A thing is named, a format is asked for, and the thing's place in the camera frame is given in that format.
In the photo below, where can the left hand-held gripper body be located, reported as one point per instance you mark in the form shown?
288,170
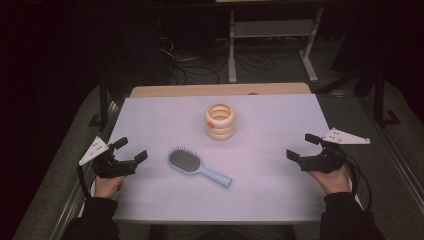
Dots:
110,166

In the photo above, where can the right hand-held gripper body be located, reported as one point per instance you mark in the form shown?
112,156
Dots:
321,161

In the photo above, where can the light blue hairbrush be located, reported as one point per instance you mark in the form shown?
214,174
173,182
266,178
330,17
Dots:
186,161

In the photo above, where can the cream ribbed holder cup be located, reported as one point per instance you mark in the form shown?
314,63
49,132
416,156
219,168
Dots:
220,128

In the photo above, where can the person's left hand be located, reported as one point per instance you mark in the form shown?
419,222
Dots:
107,186

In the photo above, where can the person's right hand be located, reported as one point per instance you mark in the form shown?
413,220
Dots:
333,182

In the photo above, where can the white table mat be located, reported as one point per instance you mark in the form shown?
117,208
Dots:
260,173

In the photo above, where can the black stand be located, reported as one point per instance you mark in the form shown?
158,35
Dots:
380,100
104,103

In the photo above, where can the wooden table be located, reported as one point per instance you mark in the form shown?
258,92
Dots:
200,90

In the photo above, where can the grey metal stand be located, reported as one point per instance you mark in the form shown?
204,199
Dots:
273,28

